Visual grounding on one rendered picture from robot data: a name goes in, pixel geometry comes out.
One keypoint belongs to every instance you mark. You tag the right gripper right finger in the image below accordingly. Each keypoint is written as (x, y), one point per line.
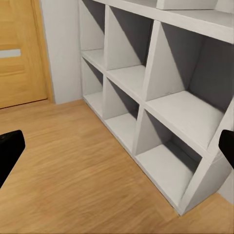
(226, 145)

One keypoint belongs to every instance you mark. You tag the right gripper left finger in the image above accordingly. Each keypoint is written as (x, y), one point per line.
(12, 145)

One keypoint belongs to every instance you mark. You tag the door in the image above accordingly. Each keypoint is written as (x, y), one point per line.
(24, 67)

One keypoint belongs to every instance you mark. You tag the bookcase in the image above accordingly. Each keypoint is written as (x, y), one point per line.
(143, 105)

